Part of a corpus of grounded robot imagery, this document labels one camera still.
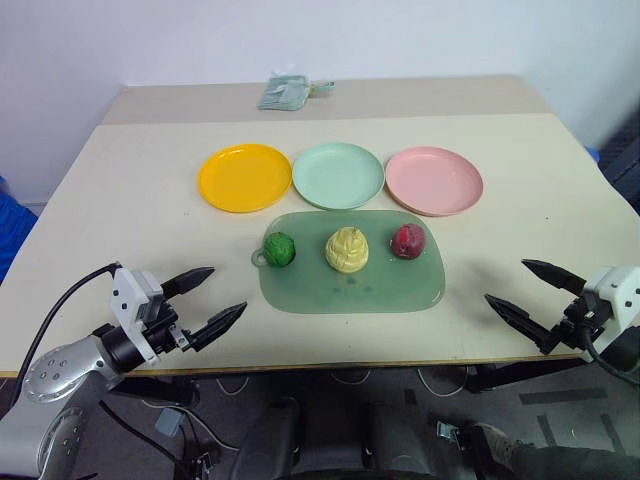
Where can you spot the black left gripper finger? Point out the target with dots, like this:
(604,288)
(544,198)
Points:
(220,322)
(187,280)

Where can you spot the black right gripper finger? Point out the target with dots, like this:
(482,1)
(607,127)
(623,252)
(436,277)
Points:
(520,319)
(555,276)

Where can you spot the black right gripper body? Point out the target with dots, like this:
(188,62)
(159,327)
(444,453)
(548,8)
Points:
(582,322)

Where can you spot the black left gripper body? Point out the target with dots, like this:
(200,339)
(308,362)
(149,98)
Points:
(162,330)

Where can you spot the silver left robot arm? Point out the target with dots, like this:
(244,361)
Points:
(55,380)

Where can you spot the green toy vegetable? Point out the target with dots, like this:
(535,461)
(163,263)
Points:
(279,250)

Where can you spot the yellow plastic plate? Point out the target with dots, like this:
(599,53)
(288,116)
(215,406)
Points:
(245,177)

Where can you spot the red toy fruit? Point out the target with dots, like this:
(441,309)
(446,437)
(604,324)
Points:
(407,241)

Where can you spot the yellow toy fruit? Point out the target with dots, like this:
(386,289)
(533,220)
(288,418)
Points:
(347,250)

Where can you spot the pink plastic plate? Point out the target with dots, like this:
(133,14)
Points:
(432,180)

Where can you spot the mint green plastic plate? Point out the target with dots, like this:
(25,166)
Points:
(337,175)

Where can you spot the small grey box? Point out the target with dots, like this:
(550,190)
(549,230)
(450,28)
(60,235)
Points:
(168,421)

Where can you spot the dark rounded shape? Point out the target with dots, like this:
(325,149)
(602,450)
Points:
(270,440)

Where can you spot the brown shoe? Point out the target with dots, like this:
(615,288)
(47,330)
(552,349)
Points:
(495,445)

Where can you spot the translucent green cutting board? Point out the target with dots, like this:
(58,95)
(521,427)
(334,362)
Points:
(350,292)

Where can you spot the dark office chair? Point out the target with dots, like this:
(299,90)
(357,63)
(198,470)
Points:
(622,160)

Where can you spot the blue plastic bag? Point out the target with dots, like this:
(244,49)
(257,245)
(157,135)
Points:
(12,225)

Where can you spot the pale green plastic packet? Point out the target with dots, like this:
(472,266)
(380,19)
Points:
(282,93)

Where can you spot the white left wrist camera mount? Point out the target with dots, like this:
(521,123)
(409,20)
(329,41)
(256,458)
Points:
(131,295)

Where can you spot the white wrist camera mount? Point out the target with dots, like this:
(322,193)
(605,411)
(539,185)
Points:
(620,290)
(131,295)

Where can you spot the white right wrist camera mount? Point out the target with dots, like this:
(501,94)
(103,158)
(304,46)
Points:
(620,290)

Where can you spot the black table frame leg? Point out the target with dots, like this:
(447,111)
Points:
(150,390)
(520,375)

